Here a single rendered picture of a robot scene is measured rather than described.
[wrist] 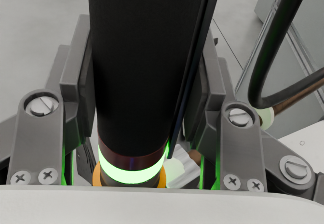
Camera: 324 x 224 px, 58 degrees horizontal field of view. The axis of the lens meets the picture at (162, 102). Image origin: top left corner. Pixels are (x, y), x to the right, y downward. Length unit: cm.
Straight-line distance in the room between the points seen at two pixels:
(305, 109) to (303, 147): 68
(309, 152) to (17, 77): 225
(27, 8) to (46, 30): 42
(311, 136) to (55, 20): 275
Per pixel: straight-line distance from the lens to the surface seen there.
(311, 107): 129
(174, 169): 21
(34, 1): 342
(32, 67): 261
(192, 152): 22
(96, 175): 18
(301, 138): 65
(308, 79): 31
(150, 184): 16
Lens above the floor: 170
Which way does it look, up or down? 48 degrees down
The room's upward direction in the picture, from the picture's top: 10 degrees clockwise
